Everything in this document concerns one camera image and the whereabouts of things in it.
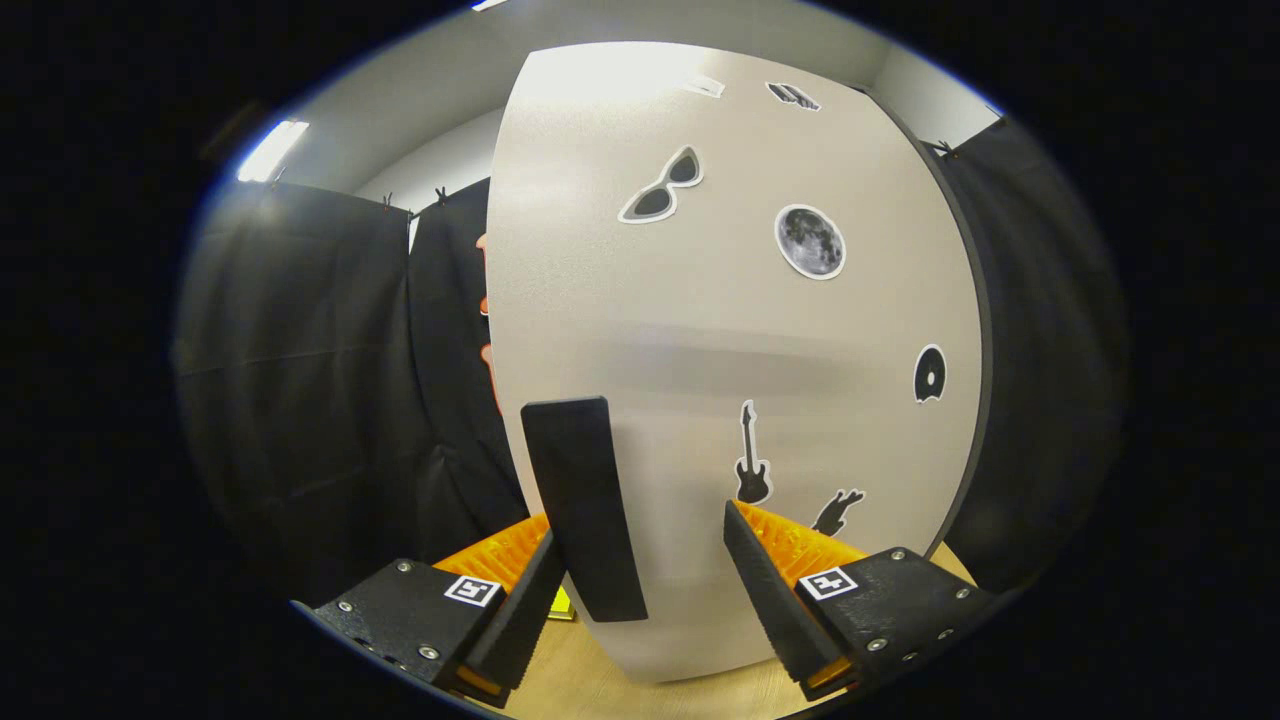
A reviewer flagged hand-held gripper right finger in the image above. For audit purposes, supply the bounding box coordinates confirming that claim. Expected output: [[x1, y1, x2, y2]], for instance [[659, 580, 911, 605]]
[[723, 499, 1004, 703]]

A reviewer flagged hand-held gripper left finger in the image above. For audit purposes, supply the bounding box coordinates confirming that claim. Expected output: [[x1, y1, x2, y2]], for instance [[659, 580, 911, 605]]
[[290, 513, 568, 709]]

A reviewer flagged black backdrop cloth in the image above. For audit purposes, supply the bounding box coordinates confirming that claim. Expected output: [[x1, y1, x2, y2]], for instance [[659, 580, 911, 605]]
[[172, 112, 1133, 606]]

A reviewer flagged narrow ceiling light strip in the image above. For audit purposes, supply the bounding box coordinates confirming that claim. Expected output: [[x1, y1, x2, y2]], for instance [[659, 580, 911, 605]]
[[237, 120, 311, 184]]

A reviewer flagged black door handle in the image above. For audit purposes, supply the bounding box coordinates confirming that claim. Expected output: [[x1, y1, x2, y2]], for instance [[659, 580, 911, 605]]
[[520, 396, 649, 623]]

